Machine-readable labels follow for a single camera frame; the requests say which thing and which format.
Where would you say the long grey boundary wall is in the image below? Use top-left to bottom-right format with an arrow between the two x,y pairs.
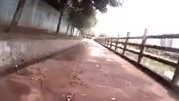
0,0 -> 87,38

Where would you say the distant pale building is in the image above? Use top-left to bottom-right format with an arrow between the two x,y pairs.
159,36 -> 174,49

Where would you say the red paved path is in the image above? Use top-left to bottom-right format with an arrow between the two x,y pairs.
0,26 -> 179,101

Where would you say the row of trees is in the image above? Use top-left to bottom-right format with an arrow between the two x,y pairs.
0,0 -> 123,48

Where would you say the low grey concrete kerb wall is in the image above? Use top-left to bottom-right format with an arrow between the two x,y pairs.
0,27 -> 85,93

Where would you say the water channel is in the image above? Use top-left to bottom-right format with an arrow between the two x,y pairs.
106,43 -> 179,91

